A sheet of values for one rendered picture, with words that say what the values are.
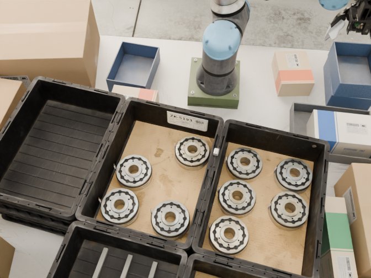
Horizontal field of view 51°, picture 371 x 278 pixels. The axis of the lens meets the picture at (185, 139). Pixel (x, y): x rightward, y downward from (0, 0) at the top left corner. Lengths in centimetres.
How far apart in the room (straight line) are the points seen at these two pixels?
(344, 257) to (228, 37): 72
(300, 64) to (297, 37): 127
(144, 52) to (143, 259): 84
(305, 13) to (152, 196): 215
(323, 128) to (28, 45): 102
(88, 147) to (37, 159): 15
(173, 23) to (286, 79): 146
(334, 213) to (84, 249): 69
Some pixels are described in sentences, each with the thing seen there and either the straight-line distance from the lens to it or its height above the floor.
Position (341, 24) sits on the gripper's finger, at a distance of 134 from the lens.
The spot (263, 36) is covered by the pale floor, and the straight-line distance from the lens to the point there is 275.
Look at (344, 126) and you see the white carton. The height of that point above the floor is 79.
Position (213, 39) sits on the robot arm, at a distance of 125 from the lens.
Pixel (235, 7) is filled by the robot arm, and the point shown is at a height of 101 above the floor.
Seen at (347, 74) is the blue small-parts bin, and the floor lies 77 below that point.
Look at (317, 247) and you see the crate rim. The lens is 102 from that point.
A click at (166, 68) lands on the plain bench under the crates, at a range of 155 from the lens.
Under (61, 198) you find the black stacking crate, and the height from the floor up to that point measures 83.
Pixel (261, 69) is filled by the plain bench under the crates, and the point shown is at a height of 70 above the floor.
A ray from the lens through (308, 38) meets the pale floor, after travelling 281.
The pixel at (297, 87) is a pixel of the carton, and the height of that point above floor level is 75.
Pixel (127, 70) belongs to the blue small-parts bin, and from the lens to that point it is 155.
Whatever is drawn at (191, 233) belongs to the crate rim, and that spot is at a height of 93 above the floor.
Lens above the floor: 185
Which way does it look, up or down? 58 degrees down
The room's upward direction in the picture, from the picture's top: 1 degrees clockwise
